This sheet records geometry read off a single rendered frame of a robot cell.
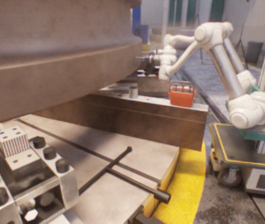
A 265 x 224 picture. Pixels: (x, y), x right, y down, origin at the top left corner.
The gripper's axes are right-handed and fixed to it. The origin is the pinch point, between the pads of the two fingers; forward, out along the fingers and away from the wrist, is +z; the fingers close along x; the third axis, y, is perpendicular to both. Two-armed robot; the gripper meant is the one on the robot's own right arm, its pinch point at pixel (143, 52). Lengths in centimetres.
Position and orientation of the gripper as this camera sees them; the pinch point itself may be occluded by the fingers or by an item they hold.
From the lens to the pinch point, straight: 246.2
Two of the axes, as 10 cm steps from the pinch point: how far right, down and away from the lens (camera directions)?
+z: -10.0, -0.4, 0.9
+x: 0.9, -4.1, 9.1
